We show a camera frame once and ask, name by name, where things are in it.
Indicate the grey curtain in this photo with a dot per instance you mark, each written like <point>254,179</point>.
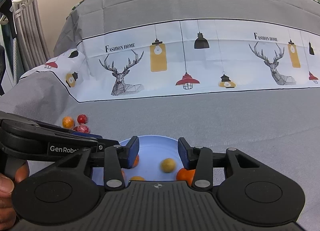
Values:
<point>32,45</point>

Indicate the person's left hand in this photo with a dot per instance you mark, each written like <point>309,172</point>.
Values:
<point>7,212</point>

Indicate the small yellow fruit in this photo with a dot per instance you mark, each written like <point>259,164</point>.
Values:
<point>168,165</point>
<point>137,178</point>

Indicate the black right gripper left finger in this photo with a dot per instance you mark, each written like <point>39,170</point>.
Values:
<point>72,172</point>

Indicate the pink candy ball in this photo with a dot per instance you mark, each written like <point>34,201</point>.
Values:
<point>83,129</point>

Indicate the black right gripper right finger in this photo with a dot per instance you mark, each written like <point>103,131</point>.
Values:
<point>203,161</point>

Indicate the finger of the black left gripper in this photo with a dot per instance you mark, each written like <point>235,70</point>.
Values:
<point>89,135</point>
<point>75,143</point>

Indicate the light blue plate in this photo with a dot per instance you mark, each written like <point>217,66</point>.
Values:
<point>152,150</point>

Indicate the red cherry tomato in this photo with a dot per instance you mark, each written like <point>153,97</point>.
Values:
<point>82,119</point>

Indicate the orange fruit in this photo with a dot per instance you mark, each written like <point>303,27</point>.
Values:
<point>68,122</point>

